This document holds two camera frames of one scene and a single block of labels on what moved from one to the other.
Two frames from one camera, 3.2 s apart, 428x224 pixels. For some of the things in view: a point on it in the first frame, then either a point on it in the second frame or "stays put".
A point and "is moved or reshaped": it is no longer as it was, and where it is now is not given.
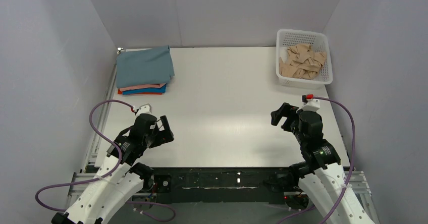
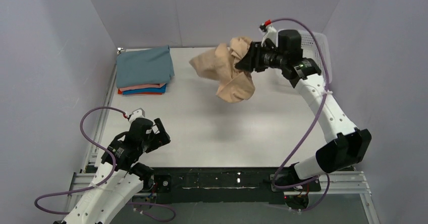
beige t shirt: [301, 61] is moved or reshaped
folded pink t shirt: [144, 87] stays put
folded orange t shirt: [120, 92] stays put
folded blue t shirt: [162, 89] stays put
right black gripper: [288, 118] to [253, 56]
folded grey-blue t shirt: [135, 68] stays put
